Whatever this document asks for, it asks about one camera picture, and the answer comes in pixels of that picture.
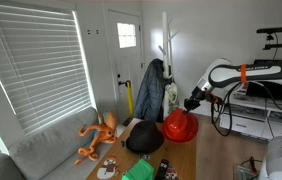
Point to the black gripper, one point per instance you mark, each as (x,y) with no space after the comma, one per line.
(194,100)

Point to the red hard hat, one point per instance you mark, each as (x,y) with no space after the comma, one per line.
(180,127)

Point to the black felt hat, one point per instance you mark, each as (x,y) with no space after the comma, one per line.
(144,138)

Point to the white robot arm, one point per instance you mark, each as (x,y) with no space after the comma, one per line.
(221,73)

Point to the cream tote bag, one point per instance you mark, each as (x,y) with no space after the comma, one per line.
(171,101)

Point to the dark grey jacket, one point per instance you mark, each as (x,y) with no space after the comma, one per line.
(151,93)

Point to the white coat rack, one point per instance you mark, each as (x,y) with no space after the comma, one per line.
(166,47)

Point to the white drawer cabinet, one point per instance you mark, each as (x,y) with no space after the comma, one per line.
(253,116)

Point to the large Christmas character sticker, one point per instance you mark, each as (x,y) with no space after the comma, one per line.
(171,174)

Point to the black TV remote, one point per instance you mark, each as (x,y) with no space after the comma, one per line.
(160,175)

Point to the green plastic box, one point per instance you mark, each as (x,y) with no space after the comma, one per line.
(142,170)

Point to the orange plush octopus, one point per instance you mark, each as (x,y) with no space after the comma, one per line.
(105,133)

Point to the white front door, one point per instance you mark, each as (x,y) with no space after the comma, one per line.
(125,48)

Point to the snowman sticker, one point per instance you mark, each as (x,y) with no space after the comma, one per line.
(108,168)

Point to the grey sofa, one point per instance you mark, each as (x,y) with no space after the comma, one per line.
(50,154)

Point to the white window blinds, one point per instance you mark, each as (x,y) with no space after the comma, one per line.
(42,69)

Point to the yellow handled tool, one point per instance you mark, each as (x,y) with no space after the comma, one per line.
(127,84)

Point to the black camera on stand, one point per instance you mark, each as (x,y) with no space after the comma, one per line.
(271,35)

